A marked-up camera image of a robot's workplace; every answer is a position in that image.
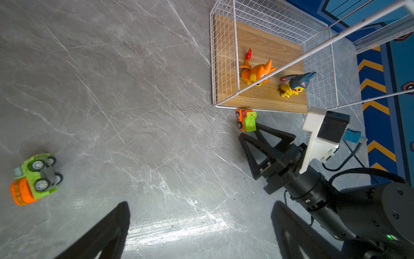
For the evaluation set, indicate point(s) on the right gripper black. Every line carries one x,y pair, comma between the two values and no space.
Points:
264,161

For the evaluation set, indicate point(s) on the white wire wooden shelf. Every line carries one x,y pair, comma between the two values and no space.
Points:
272,56

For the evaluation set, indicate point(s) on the orange pikachu figure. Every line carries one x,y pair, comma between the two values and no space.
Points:
251,74

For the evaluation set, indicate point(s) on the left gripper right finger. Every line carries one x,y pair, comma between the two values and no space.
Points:
297,239

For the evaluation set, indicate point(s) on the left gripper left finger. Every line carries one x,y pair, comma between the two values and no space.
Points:
106,240

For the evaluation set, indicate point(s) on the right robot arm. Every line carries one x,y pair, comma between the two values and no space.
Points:
374,221

